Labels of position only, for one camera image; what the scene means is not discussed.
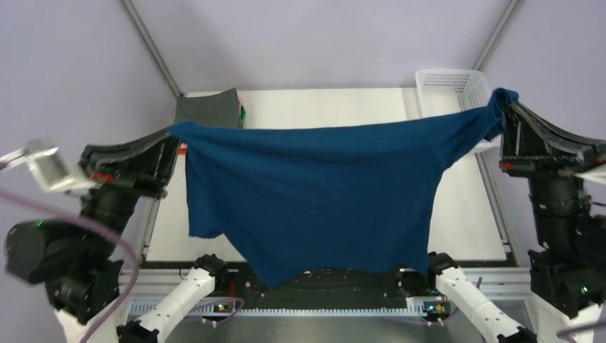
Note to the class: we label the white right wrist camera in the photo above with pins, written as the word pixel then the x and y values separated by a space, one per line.
pixel 596 175

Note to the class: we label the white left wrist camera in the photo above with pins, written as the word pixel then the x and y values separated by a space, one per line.
pixel 48 167

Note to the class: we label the white slotted cable duct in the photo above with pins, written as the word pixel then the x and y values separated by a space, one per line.
pixel 415 309

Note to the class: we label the right aluminium frame post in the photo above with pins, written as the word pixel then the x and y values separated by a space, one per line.
pixel 510 12

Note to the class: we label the white perforated plastic basket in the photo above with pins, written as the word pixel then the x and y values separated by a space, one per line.
pixel 441 92

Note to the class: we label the aluminium frame post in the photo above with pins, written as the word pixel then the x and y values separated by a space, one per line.
pixel 151 48
pixel 510 12

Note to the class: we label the dark blue t shirt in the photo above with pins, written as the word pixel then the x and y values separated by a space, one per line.
pixel 369 197

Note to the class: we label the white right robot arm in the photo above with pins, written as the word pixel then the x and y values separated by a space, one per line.
pixel 567 276

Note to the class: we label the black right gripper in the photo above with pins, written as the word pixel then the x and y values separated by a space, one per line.
pixel 530 145

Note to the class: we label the folded green t shirt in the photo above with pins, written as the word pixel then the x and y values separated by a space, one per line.
pixel 242 117

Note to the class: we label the folded grey t shirt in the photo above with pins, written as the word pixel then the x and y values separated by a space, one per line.
pixel 219 110

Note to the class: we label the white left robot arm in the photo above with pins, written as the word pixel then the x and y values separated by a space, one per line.
pixel 70 255

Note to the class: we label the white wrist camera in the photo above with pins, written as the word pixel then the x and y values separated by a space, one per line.
pixel 48 167
pixel 596 175

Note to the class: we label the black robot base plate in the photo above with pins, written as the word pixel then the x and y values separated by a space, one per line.
pixel 333 289

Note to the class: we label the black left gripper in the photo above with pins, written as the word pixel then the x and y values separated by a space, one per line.
pixel 146 163

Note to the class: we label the left aluminium frame post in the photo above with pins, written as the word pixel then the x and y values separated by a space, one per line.
pixel 151 48

